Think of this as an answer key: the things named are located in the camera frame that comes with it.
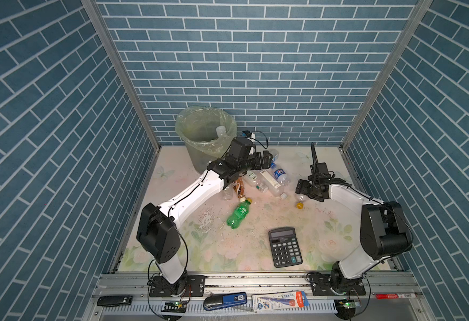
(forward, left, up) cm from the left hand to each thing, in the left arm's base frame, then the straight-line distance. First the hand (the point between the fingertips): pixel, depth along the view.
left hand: (265, 157), depth 79 cm
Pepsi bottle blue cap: (+8, -11, -23) cm, 26 cm away
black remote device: (-44, +55, -25) cm, 75 cm away
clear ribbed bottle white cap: (0, +16, -27) cm, 32 cm away
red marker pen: (-45, -41, -27) cm, 67 cm away
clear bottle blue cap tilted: (+26, -11, -25) cm, 38 cm away
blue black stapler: (-45, +19, -22) cm, 54 cm away
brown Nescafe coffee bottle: (0, +10, -23) cm, 25 cm away
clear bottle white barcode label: (+2, -6, -22) cm, 23 cm away
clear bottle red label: (-6, -19, -23) cm, 30 cm away
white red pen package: (-45, -4, -26) cm, 52 cm away
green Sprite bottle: (-13, +10, -24) cm, 29 cm away
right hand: (-1, -21, -21) cm, 30 cm away
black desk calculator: (-27, -9, -26) cm, 38 cm away
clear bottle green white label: (+5, +4, -22) cm, 23 cm away
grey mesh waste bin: (+30, +27, -13) cm, 43 cm away
